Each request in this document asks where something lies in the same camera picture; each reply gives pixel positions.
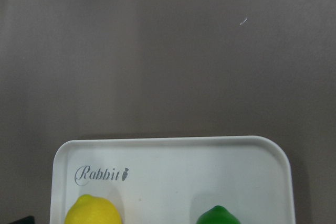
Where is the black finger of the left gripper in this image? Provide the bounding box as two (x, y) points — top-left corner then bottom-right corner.
(9, 216), (35, 224)

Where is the yellow lemon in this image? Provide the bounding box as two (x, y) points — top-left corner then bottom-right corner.
(64, 194), (122, 224)

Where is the green lime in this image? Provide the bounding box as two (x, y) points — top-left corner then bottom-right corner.
(196, 205), (240, 224)

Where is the white rabbit print tray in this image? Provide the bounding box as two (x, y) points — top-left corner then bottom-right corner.
(50, 136), (296, 223)

